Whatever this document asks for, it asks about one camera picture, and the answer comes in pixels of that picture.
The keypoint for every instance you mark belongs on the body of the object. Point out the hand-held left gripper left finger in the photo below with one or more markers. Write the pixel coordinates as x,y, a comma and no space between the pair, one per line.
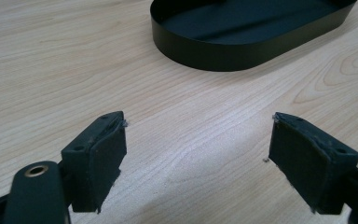
96,165

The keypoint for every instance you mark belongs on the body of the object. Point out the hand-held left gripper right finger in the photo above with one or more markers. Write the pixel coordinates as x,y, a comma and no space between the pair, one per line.
310,168

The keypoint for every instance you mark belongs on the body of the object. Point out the black oval tray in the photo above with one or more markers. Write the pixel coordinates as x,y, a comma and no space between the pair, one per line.
248,31

